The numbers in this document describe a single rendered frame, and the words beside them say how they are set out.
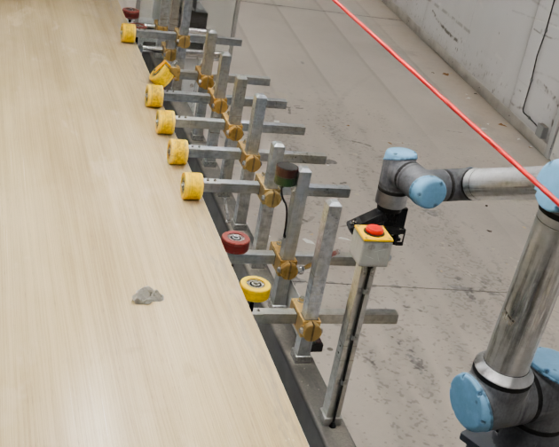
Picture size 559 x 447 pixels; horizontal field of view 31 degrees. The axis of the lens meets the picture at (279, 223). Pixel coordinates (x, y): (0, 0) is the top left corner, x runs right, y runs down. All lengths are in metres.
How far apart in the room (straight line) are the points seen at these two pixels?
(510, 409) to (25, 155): 1.60
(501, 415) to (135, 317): 0.91
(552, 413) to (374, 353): 1.58
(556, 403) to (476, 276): 2.36
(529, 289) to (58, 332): 1.07
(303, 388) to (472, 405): 0.42
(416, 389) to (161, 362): 1.90
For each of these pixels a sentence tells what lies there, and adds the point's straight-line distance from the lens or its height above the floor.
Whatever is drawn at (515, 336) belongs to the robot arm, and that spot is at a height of 1.00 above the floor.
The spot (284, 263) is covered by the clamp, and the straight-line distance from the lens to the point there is 2.76.
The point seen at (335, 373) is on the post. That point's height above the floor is 0.85.
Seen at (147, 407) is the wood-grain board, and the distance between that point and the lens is 2.08.
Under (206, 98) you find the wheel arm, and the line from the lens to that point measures 3.65.
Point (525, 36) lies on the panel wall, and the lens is 7.27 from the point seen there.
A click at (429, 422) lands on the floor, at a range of 3.81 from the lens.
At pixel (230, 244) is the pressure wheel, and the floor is 0.90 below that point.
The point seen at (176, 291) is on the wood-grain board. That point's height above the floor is 0.90.
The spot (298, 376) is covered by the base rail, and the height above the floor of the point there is 0.70.
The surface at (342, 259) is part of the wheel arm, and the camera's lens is 2.88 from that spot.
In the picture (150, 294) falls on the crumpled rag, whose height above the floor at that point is 0.91.
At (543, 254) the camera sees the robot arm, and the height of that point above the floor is 1.23.
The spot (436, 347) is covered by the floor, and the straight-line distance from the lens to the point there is 4.26.
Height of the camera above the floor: 2.16
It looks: 26 degrees down
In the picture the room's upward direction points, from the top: 11 degrees clockwise
